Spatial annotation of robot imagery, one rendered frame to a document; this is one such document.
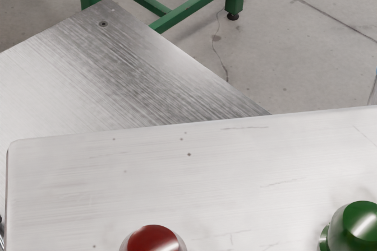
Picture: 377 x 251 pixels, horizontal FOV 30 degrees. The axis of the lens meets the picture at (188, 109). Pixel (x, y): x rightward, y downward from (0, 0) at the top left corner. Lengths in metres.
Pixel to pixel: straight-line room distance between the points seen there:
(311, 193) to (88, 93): 0.97
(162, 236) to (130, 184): 0.05
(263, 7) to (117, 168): 2.52
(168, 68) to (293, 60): 1.34
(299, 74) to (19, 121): 1.48
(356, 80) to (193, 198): 2.28
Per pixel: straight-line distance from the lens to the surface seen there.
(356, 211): 0.24
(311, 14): 2.77
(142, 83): 1.23
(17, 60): 1.30
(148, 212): 0.26
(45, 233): 0.25
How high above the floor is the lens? 1.68
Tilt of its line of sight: 46 degrees down
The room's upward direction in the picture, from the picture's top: 3 degrees clockwise
